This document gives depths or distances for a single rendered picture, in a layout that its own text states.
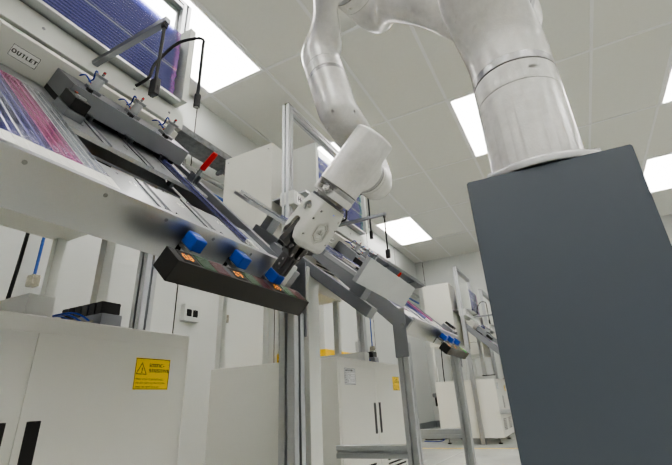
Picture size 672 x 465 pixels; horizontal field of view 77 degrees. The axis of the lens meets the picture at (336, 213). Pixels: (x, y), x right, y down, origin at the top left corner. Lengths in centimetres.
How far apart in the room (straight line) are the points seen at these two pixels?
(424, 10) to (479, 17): 20
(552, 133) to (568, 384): 30
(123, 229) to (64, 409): 39
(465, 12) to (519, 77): 15
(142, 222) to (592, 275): 58
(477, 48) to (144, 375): 90
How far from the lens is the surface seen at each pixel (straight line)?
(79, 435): 97
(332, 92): 94
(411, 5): 92
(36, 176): 61
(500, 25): 72
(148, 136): 124
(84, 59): 140
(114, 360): 100
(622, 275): 52
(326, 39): 107
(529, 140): 61
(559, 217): 53
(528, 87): 66
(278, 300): 81
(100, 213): 65
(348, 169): 81
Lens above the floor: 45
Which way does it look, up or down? 24 degrees up
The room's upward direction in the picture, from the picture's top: 3 degrees counter-clockwise
